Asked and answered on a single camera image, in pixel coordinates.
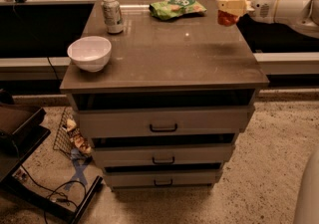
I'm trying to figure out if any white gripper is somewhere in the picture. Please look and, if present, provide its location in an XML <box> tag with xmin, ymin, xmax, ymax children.
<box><xmin>216</xmin><ymin>0</ymin><xmax>279</xmax><ymax>24</ymax></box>

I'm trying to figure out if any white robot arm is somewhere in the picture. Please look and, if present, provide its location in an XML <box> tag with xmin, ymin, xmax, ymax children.
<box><xmin>216</xmin><ymin>0</ymin><xmax>319</xmax><ymax>224</ymax></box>

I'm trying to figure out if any green white soda can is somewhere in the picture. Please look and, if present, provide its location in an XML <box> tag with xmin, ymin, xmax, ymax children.
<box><xmin>101</xmin><ymin>0</ymin><xmax>124</xmax><ymax>34</ymax></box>

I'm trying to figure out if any green chip bag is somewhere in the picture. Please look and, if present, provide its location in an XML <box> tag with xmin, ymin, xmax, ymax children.
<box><xmin>149</xmin><ymin>0</ymin><xmax>206</xmax><ymax>21</ymax></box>

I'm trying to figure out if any grey drawer cabinet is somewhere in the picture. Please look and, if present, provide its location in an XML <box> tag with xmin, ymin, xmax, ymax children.
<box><xmin>61</xmin><ymin>0</ymin><xmax>268</xmax><ymax>176</ymax></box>

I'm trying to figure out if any top grey drawer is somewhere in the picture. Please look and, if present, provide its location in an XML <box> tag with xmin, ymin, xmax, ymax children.
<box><xmin>76</xmin><ymin>106</ymin><xmax>254</xmax><ymax>138</ymax></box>

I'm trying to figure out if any grey drawer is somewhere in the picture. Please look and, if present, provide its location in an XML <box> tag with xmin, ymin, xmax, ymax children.
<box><xmin>76</xmin><ymin>106</ymin><xmax>254</xmax><ymax>138</ymax></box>
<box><xmin>104</xmin><ymin>170</ymin><xmax>222</xmax><ymax>189</ymax></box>
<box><xmin>93</xmin><ymin>143</ymin><xmax>234</xmax><ymax>167</ymax></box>

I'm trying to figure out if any white bowl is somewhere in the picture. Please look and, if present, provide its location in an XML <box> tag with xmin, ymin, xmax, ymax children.
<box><xmin>67</xmin><ymin>36</ymin><xmax>112</xmax><ymax>72</ymax></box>

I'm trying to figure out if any middle grey drawer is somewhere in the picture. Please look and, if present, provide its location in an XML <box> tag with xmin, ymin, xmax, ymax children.
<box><xmin>93</xmin><ymin>143</ymin><xmax>234</xmax><ymax>167</ymax></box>

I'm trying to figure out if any snack bag in basket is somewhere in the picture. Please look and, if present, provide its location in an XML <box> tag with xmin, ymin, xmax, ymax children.
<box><xmin>66</xmin><ymin>118</ymin><xmax>92</xmax><ymax>154</ymax></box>

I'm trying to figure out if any bottom grey drawer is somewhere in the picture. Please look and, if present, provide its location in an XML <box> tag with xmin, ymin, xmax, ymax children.
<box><xmin>104</xmin><ymin>170</ymin><xmax>222</xmax><ymax>189</ymax></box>

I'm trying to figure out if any black cart stand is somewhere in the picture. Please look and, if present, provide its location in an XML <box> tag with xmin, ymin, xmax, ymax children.
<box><xmin>0</xmin><ymin>90</ymin><xmax>102</xmax><ymax>224</ymax></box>

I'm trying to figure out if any wire basket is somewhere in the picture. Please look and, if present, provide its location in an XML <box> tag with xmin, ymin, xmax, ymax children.
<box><xmin>53</xmin><ymin>108</ymin><xmax>74</xmax><ymax>159</ymax></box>

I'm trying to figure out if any black floor cable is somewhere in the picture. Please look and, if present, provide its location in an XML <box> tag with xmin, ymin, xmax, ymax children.
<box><xmin>19</xmin><ymin>164</ymin><xmax>88</xmax><ymax>224</ymax></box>

